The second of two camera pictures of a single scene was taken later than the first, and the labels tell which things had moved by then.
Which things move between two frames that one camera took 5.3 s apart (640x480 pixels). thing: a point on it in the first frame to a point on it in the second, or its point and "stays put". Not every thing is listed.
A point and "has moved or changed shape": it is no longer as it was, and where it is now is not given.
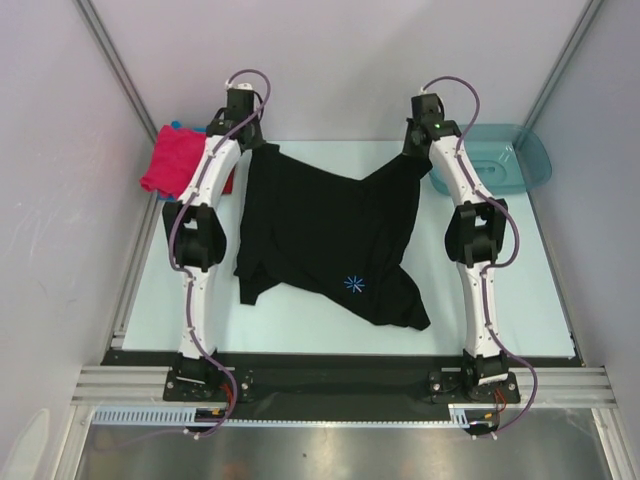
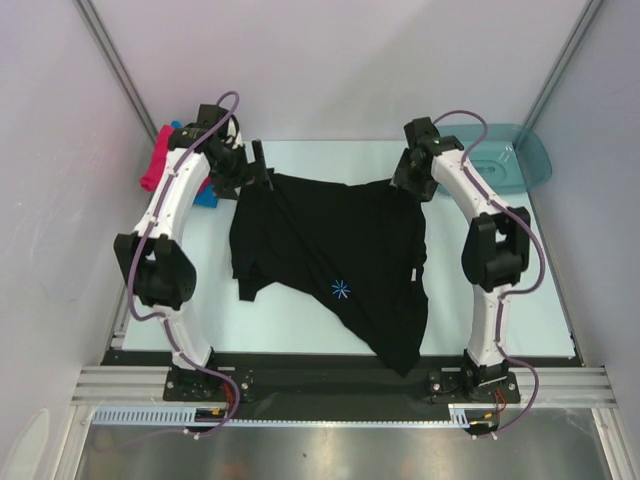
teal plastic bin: (502, 159) stays put
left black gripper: (256, 140) to (226, 186)
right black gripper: (408, 149) to (402, 177)
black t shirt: (303, 224) has moved or changed shape
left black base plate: (207, 385) stays put
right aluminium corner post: (590, 12) stays put
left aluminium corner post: (117, 64) stays put
